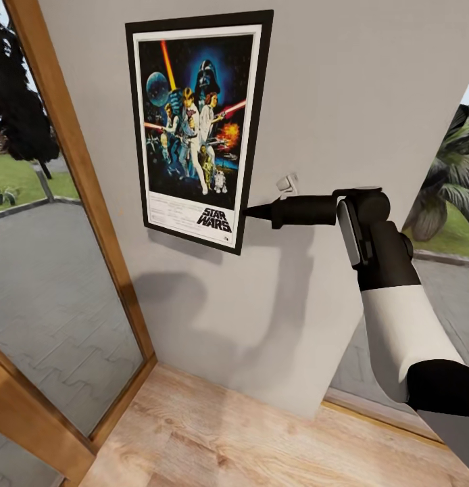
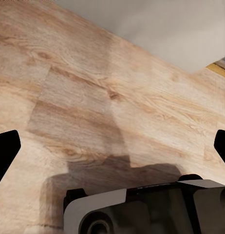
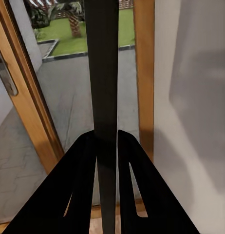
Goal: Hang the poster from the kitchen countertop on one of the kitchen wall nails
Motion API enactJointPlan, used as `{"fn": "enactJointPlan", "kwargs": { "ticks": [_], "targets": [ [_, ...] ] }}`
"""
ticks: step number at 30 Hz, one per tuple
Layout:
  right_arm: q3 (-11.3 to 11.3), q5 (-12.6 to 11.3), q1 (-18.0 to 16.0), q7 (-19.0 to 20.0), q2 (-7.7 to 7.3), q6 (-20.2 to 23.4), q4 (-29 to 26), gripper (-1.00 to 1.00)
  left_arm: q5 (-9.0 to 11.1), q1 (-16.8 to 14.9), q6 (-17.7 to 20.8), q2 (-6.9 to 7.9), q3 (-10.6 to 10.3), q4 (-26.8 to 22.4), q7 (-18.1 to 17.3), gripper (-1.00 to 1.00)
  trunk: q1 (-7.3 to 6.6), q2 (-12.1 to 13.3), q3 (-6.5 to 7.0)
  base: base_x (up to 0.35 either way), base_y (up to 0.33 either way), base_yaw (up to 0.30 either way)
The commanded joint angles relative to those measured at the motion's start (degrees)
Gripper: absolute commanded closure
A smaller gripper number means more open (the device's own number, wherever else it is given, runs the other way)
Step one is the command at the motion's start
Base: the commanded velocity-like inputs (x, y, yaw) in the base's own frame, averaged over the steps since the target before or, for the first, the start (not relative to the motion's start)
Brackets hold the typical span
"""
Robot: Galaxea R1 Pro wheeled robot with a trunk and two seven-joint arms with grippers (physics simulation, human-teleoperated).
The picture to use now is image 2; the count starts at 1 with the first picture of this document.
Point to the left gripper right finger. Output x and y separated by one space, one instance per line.
219 143

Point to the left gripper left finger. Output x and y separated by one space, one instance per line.
9 147

